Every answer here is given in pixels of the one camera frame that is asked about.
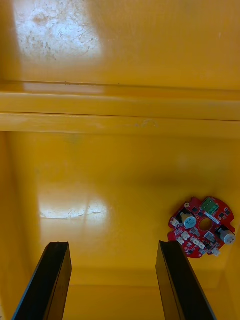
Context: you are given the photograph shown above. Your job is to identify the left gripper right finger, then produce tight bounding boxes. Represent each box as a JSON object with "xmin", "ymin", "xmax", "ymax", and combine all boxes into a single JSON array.
[{"xmin": 155, "ymin": 239, "xmax": 218, "ymax": 320}]

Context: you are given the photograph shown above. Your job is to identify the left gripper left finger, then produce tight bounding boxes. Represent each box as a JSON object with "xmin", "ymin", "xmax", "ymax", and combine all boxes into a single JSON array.
[{"xmin": 11, "ymin": 241, "xmax": 73, "ymax": 320}]

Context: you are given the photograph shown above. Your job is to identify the round red circuit board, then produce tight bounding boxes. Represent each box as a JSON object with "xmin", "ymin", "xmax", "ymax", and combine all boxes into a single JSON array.
[{"xmin": 167, "ymin": 196, "xmax": 237, "ymax": 259}]

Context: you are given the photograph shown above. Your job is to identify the yellow-orange plastic bin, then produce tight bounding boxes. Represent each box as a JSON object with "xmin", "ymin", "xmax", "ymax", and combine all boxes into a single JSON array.
[
  {"xmin": 0, "ymin": 112, "xmax": 240, "ymax": 320},
  {"xmin": 0, "ymin": 0, "xmax": 240, "ymax": 122}
]

